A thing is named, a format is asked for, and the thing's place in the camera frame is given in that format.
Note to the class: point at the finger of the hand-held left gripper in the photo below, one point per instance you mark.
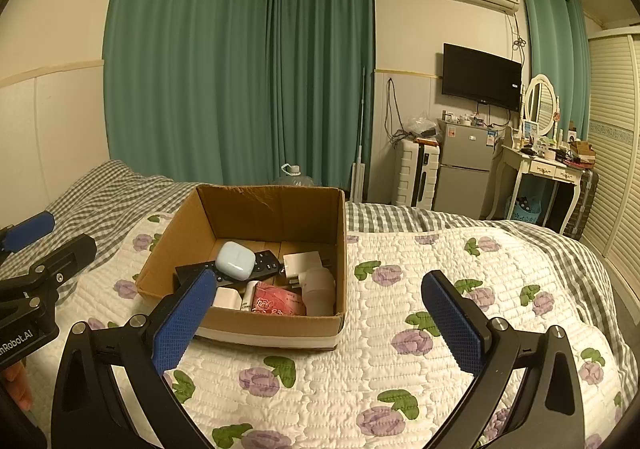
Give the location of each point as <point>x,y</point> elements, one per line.
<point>27,231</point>
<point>70,254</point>

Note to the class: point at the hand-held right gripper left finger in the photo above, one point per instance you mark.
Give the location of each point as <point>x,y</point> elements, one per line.
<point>182,324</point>

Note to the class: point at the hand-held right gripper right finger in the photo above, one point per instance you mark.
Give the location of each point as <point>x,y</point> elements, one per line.
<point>450,324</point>

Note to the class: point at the white charger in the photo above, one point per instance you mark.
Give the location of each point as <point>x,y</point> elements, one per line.
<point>225,298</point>

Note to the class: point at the red and white bottle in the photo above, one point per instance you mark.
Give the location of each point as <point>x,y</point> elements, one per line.
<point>248,296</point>

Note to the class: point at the light blue earbuds case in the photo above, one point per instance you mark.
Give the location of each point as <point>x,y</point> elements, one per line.
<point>235,261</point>

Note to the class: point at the brown cardboard box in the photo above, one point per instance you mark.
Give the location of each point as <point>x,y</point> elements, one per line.
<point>275,326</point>

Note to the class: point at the pink packet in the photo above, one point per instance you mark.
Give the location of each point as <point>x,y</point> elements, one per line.
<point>277,301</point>

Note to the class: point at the black remote control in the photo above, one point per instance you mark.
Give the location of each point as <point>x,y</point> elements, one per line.
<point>267,264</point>

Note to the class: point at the white power adapter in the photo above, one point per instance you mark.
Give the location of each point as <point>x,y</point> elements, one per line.
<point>302,263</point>

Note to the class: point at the white plastic bottle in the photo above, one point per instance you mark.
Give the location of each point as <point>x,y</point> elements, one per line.
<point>317,291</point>

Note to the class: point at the person's left hand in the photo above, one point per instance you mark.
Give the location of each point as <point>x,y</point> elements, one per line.
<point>20,381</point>

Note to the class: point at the grey gingham bed sheet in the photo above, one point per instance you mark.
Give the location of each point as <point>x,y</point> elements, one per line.
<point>100,189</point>

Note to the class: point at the white floral quilt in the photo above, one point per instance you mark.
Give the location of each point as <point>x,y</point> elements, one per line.
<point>380,304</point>

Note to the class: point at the blue plastic basket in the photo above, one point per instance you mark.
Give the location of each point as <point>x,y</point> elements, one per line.
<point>525,211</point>

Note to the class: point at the grey refrigerator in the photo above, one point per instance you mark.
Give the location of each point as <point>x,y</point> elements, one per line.
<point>462,179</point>

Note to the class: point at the white suitcase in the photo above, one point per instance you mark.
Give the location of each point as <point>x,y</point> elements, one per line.
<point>407,174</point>

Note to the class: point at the white mop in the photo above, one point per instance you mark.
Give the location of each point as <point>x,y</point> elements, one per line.
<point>356,181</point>

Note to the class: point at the dark suitcase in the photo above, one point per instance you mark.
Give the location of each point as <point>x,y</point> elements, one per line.
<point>582,204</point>

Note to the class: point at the white dressing table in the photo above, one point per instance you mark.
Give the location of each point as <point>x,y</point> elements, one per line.
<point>545,169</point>

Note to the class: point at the clear water jug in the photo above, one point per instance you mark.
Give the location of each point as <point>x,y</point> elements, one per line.
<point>295,179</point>

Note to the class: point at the clear plastic bag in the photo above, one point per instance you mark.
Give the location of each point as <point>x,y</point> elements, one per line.
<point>422,125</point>

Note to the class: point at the small brown box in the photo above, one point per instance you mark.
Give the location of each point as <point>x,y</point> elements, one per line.
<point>582,149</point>

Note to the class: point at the wide green curtain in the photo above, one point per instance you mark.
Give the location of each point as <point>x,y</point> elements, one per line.
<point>225,79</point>

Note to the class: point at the oval vanity mirror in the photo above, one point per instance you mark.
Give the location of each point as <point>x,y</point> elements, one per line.
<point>540,101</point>

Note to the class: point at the black television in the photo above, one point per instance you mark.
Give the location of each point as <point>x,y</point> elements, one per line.
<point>480,76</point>

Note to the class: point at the white louvered wardrobe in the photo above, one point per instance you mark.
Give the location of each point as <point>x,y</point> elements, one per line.
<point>615,129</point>

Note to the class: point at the narrow green curtain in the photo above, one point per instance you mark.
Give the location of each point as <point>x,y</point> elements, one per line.
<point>555,44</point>

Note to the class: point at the small picture frame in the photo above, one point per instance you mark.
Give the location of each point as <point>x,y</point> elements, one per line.
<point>530,128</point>

